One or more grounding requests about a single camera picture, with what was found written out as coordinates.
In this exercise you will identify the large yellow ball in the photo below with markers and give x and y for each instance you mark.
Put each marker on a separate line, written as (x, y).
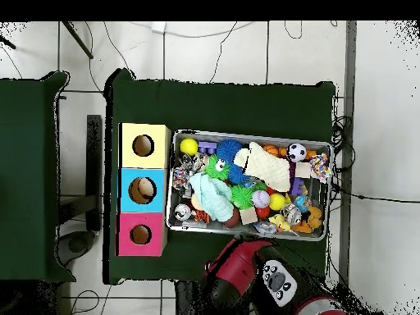
(188, 146)

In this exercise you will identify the small orange basketball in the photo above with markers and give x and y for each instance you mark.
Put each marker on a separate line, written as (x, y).
(271, 150)

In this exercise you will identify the grey metal post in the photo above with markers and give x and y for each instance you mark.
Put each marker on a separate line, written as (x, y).
(349, 65)

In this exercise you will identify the silver mesh bin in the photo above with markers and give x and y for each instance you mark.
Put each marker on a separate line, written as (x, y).
(183, 226)

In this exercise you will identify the white baseball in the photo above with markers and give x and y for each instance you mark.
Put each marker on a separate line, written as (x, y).
(261, 199)

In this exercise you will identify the mint knit cloth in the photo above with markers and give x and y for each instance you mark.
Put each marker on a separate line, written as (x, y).
(211, 197)

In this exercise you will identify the clear plastic packet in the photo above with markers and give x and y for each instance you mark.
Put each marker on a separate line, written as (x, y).
(265, 227)

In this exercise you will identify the black upright panel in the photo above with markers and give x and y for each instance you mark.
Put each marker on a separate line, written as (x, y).
(94, 170)

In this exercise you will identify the black and white soccer ball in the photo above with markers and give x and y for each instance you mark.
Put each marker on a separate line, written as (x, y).
(297, 152)

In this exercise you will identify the yellow plush toy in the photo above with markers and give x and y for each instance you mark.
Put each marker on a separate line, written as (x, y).
(280, 222)

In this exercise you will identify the cream knit cloth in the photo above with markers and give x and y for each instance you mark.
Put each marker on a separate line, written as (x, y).
(269, 167)

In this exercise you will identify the silver soda can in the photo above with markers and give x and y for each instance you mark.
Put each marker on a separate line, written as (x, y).
(182, 211)

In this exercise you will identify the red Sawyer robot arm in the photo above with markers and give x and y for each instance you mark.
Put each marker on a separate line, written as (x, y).
(242, 272)

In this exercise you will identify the green spiky toy with eyes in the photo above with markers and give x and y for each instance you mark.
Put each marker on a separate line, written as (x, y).
(213, 170)

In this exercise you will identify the grey round stand base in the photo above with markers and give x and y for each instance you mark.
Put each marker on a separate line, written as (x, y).
(77, 246)

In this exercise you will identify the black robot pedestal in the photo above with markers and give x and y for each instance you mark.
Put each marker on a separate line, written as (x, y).
(190, 302)

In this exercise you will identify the black tripod leg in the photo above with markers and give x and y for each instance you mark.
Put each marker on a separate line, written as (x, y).
(77, 39)

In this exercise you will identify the dark green table cloth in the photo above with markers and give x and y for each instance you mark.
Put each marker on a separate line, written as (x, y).
(213, 105)

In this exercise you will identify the blue spiky ball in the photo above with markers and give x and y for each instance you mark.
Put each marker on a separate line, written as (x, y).
(228, 149)

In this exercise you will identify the green cloth side table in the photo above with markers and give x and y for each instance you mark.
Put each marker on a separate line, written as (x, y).
(23, 164)

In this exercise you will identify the wooden box with three holes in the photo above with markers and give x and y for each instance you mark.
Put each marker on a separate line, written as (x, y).
(126, 236)

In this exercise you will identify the small yellow ball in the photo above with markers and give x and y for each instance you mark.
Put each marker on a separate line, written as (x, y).
(277, 201)

